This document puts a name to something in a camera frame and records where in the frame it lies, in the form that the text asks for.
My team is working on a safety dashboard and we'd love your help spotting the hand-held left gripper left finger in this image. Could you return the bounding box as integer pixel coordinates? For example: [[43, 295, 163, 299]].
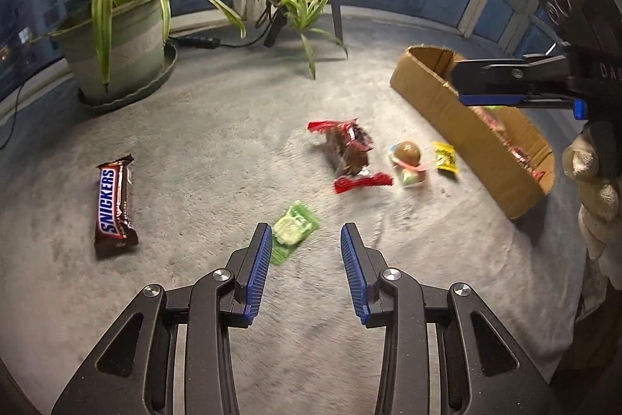
[[51, 223, 274, 415]]

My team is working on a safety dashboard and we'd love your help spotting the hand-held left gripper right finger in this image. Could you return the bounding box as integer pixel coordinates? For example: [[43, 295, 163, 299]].
[[340, 223, 564, 415]]

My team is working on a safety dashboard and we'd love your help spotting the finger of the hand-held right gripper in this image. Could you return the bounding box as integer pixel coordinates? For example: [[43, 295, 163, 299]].
[[459, 87, 577, 110], [451, 53, 570, 96]]

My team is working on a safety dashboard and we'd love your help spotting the cardboard box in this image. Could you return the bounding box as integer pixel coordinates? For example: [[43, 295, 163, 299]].
[[390, 45, 556, 220]]

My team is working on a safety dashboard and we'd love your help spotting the green packet with round picture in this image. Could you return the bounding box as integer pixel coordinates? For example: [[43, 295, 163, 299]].
[[271, 200, 320, 266]]

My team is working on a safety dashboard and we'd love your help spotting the small red clear snack packet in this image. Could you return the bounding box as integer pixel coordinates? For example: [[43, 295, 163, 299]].
[[505, 143, 548, 181]]

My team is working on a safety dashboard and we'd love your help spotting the brown chocolate bar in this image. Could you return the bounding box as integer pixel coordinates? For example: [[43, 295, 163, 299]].
[[94, 154, 141, 261]]

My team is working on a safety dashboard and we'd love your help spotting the person's right hand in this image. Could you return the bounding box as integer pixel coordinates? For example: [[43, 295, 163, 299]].
[[563, 121, 622, 261]]

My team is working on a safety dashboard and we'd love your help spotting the yellow candy packet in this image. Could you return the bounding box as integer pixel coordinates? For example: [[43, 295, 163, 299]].
[[431, 141, 460, 177]]

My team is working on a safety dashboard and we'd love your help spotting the burger gummy candy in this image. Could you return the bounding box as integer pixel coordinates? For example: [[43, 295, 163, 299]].
[[388, 141, 432, 189]]

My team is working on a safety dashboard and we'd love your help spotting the large red clear snack packet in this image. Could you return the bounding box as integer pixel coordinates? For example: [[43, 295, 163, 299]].
[[307, 119, 395, 195]]

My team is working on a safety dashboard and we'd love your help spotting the small spider plantlet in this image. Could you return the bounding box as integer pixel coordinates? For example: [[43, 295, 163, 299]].
[[254, 0, 359, 81]]

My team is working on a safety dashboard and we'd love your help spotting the green pot saucer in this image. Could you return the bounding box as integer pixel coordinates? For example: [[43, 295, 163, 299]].
[[78, 43, 178, 111]]

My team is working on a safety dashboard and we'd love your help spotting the green plant pot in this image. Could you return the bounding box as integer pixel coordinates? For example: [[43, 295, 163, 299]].
[[51, 0, 172, 102]]

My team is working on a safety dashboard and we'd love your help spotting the black inline cable controller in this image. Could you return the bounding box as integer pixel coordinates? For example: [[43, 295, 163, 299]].
[[168, 33, 274, 51]]

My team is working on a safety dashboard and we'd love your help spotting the black cable with plug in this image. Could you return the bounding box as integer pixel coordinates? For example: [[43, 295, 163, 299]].
[[0, 33, 55, 149]]

